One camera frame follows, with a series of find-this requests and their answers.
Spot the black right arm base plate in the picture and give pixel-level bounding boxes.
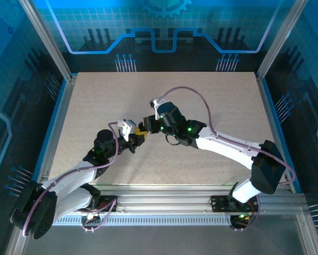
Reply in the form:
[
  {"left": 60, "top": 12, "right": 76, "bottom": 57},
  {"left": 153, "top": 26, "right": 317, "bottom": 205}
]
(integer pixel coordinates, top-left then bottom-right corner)
[{"left": 210, "top": 195, "right": 260, "bottom": 213}]

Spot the slotted grey cable duct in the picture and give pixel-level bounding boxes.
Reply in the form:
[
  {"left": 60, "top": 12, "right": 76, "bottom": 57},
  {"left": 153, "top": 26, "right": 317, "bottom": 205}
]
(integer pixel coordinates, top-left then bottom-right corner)
[{"left": 52, "top": 214, "right": 233, "bottom": 227}]

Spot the blue gear-print backdrop panel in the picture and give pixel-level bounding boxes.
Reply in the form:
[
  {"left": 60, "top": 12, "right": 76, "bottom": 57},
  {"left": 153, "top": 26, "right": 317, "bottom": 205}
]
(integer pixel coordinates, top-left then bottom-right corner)
[{"left": 31, "top": 0, "right": 295, "bottom": 73}]

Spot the long aluminium mounting rail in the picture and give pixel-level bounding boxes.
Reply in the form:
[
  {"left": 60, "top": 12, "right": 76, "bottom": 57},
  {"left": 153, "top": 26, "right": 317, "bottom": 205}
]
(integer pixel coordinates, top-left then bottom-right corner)
[{"left": 23, "top": 183, "right": 308, "bottom": 216}]

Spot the aluminium frame post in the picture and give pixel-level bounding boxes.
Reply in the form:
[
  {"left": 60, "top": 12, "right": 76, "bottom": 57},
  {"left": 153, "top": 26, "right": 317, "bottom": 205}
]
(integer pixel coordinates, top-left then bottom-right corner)
[
  {"left": 255, "top": 0, "right": 310, "bottom": 80},
  {"left": 18, "top": 0, "right": 79, "bottom": 82}
]

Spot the coloured wire bundle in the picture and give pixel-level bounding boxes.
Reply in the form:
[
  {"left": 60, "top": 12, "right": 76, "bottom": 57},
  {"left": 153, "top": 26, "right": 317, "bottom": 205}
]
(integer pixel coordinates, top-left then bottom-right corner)
[{"left": 229, "top": 209, "right": 255, "bottom": 232}]

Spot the grey metal deck plate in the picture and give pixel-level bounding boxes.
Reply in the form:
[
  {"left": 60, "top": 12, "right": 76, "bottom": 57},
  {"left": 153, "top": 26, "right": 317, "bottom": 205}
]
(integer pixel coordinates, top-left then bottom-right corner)
[{"left": 4, "top": 207, "right": 318, "bottom": 255}]

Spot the blue circuit-print side panel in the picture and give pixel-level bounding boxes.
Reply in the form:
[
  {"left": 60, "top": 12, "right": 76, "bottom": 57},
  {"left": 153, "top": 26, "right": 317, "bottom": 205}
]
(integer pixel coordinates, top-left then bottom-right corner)
[
  {"left": 264, "top": 0, "right": 318, "bottom": 240},
  {"left": 0, "top": 0, "right": 69, "bottom": 255}
]

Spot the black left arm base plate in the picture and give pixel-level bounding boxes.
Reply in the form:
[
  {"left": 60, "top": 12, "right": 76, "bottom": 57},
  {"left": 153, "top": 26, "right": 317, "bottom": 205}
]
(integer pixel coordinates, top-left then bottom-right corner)
[{"left": 79, "top": 195, "right": 119, "bottom": 213}]

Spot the blue-edged aluminium side rail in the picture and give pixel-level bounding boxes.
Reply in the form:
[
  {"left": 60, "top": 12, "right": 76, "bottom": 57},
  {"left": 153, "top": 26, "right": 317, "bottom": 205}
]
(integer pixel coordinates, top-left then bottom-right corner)
[
  {"left": 255, "top": 72, "right": 303, "bottom": 193},
  {"left": 28, "top": 75, "right": 79, "bottom": 193}
]

